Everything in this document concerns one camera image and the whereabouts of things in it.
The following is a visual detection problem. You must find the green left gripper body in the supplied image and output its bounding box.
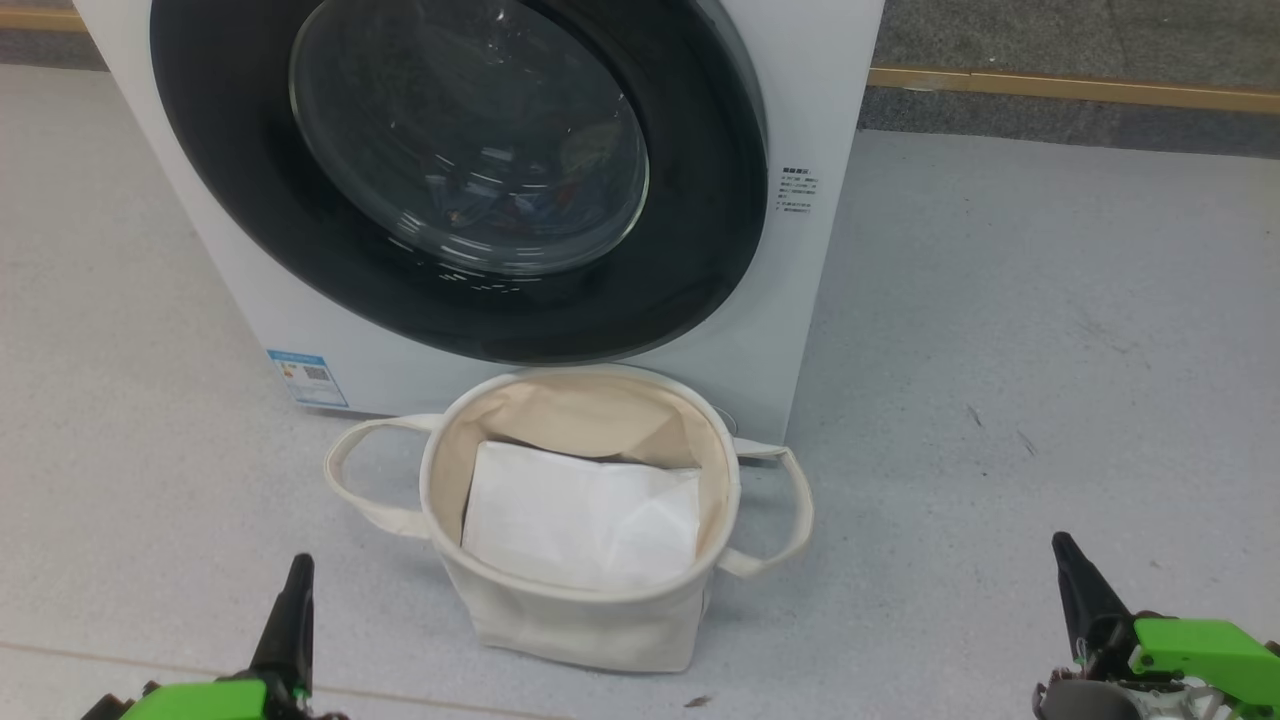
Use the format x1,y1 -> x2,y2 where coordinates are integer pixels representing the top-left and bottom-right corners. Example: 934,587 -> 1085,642
80,677 -> 347,720

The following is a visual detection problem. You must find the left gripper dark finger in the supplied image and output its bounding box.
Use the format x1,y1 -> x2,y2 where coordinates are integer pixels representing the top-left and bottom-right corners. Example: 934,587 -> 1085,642
250,553 -> 317,701

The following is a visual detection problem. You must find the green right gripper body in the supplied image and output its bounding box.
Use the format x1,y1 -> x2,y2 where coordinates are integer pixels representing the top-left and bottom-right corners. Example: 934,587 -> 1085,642
1085,613 -> 1280,720

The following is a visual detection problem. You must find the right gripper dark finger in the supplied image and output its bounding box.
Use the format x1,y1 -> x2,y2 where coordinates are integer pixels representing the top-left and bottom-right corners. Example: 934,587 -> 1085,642
1052,532 -> 1136,667

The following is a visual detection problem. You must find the washing machine glass door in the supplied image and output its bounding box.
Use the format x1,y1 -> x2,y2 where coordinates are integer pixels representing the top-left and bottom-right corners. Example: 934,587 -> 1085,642
150,0 -> 769,366

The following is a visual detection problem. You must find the blue cartoon print garment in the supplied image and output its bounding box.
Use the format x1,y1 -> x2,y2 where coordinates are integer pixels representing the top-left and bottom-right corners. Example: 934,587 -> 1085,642
440,150 -> 626,236

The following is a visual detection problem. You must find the cream canvas laundry basket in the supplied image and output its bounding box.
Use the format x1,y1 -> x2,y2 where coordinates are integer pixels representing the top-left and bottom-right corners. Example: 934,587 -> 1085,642
323,365 -> 814,674

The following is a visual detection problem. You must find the white front-load washing machine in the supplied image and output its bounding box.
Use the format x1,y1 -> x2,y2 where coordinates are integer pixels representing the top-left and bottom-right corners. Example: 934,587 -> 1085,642
72,0 -> 886,446

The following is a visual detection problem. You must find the blue energy label sticker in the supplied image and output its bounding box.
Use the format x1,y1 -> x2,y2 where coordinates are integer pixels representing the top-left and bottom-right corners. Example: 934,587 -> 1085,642
266,349 -> 350,409

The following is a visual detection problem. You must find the white folded sheet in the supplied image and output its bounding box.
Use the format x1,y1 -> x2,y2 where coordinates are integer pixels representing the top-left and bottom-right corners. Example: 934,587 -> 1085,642
461,441 -> 702,593

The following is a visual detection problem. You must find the small printed text label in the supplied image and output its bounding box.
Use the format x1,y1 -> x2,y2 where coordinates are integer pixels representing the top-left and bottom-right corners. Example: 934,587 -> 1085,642
780,166 -> 819,215

